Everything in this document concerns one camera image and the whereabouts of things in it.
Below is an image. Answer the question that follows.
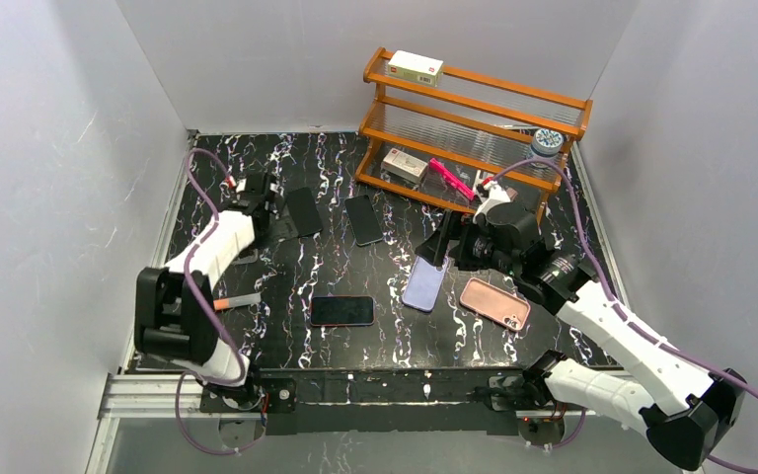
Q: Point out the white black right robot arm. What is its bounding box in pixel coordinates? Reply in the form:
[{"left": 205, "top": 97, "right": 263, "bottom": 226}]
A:
[{"left": 416, "top": 183, "right": 744, "bottom": 470}]

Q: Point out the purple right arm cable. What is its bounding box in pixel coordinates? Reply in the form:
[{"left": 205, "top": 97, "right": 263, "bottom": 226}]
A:
[{"left": 491, "top": 158, "right": 758, "bottom": 474}]

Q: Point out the blue white round tin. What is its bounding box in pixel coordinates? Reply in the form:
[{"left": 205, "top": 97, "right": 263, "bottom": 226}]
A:
[{"left": 526, "top": 128, "right": 565, "bottom": 162}]

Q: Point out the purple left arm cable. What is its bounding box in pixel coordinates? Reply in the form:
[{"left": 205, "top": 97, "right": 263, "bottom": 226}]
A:
[{"left": 175, "top": 147, "right": 265, "bottom": 457}]

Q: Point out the white box on top shelf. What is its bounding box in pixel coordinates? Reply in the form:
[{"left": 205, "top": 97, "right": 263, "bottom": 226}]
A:
[{"left": 386, "top": 50, "right": 444, "bottom": 88}]

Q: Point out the pink utility knife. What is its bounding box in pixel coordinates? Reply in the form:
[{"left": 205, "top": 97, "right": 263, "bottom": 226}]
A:
[{"left": 428, "top": 158, "right": 476, "bottom": 201}]

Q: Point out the pink phone case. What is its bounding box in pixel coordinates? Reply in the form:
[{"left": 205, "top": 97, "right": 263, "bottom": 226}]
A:
[{"left": 459, "top": 278, "right": 531, "bottom": 332}]

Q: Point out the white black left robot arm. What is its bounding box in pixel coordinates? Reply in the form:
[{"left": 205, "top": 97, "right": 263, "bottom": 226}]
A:
[{"left": 133, "top": 173, "right": 283, "bottom": 388}]

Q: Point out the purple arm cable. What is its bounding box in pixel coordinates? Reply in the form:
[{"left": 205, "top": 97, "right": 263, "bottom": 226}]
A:
[
  {"left": 175, "top": 147, "right": 265, "bottom": 457},
  {"left": 491, "top": 158, "right": 758, "bottom": 474}
]

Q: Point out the lavender phone case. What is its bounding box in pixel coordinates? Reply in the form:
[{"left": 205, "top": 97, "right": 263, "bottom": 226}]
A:
[{"left": 401, "top": 256, "right": 448, "bottom": 313}]

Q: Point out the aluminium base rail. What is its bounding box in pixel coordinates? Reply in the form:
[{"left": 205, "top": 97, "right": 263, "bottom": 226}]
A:
[{"left": 98, "top": 373, "right": 688, "bottom": 420}]

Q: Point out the orange wooden shelf rack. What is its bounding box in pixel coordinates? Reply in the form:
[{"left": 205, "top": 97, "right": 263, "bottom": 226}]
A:
[{"left": 355, "top": 47, "right": 593, "bottom": 220}]

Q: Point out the grey box on bottom shelf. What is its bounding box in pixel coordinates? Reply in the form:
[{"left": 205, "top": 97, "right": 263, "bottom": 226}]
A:
[{"left": 381, "top": 148, "right": 428, "bottom": 183}]

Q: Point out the red-edged black phone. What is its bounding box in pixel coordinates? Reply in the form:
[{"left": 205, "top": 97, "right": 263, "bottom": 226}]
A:
[{"left": 310, "top": 296, "right": 375, "bottom": 327}]

